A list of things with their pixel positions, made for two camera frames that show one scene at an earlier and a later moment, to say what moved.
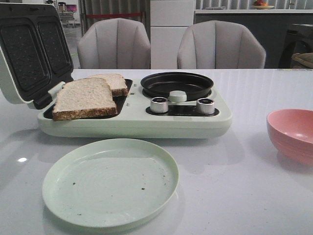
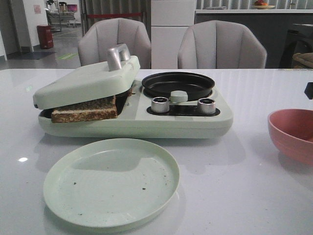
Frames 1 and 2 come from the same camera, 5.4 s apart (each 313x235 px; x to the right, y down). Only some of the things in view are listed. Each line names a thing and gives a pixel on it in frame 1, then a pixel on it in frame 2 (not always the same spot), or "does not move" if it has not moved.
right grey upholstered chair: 219,44 does not move
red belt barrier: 112,15 does not move
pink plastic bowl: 291,131 does not move
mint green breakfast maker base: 141,115 does not move
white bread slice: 116,82 → 130,92
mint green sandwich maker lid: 34,54 → 119,75
